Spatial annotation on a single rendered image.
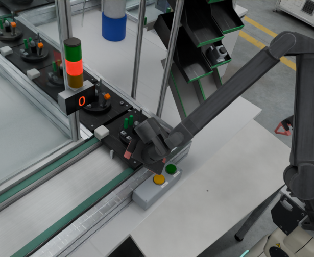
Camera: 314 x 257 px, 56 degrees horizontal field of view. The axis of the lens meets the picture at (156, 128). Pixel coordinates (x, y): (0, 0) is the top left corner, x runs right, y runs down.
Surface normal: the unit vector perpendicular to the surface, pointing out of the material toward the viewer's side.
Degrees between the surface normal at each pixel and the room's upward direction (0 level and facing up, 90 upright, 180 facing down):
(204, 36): 25
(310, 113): 53
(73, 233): 0
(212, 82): 45
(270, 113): 0
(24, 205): 0
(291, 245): 90
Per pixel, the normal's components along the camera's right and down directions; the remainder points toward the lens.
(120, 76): 0.13, -0.69
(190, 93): 0.52, -0.04
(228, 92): -0.22, 0.09
